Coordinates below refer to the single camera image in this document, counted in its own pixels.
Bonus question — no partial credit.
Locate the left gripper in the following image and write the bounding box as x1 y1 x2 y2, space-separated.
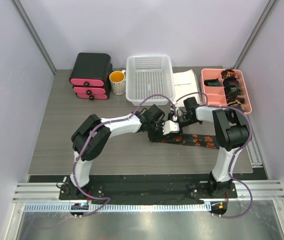
147 120 169 143

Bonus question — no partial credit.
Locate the black orange floral tie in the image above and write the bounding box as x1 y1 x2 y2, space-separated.
150 133 219 149

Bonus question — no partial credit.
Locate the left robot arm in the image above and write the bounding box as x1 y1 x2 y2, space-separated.
70 105 165 200

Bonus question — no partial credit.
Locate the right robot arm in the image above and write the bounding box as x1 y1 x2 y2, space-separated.
178 97 252 198

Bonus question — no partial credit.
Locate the pink compartment organizer tray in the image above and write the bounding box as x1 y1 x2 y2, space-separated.
200 68 252 114

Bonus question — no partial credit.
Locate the white paper booklet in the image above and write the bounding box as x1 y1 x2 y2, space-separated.
173 69 202 108

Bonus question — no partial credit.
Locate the green dark rolled tie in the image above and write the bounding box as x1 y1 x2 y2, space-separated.
224 87 242 98

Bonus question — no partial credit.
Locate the blue red rolled tie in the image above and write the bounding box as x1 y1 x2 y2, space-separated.
223 77 239 87

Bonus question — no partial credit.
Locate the white perforated plastic basket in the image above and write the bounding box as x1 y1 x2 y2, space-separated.
126 54 175 106

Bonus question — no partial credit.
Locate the red patterned rolled tie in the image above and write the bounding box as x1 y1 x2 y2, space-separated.
221 68 239 79

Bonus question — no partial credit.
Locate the floral mug yellow inside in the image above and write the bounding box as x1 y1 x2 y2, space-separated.
109 70 126 96

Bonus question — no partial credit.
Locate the black pink drawer box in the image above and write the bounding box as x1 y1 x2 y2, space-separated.
69 52 113 101

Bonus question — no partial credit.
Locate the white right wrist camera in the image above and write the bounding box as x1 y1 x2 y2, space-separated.
174 107 185 117

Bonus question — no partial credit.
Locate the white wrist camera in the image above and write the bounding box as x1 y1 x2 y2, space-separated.
162 120 180 135
174 107 185 117

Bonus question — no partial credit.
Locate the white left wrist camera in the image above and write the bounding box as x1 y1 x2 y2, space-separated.
162 120 180 135

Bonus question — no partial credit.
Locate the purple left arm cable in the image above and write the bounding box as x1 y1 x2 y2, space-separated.
71 93 178 217

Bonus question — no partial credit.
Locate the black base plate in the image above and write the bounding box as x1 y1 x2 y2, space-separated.
60 174 237 205

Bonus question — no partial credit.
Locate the slotted cable duct rail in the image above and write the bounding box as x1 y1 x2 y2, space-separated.
24 202 211 213

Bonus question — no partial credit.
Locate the aluminium corner frame post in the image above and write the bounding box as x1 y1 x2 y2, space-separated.
233 0 278 69

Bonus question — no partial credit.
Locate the left aluminium frame post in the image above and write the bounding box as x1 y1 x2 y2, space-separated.
11 0 57 75

